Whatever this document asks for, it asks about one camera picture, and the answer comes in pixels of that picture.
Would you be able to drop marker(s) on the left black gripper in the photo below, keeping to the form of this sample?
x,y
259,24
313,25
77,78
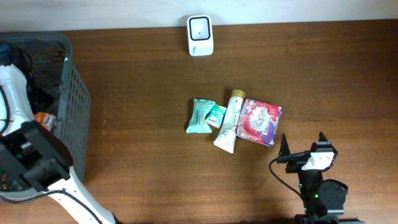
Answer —
x,y
46,101

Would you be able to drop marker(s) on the red purple tissue pack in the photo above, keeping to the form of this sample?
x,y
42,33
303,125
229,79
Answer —
x,y
258,122

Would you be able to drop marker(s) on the teal wipes packet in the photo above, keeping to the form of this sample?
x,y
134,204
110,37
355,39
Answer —
x,y
197,123

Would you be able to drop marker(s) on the grey plastic mesh basket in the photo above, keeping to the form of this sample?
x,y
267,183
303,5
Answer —
x,y
55,73

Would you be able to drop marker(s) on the orange snack packet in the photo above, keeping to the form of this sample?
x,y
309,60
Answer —
x,y
47,120

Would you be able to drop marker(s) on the white tube with cork cap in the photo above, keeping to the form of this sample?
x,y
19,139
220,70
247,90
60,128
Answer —
x,y
227,136

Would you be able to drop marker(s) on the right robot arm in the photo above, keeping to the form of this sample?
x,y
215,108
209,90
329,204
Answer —
x,y
323,199

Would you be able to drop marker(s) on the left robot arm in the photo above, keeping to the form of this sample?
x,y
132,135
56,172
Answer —
x,y
34,163

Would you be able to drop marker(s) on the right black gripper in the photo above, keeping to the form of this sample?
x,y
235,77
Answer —
x,y
296,162

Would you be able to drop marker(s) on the white barcode scanner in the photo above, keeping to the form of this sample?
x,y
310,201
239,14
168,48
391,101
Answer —
x,y
200,35

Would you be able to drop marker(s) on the small teal gum pack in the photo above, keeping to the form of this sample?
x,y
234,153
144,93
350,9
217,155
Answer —
x,y
215,116

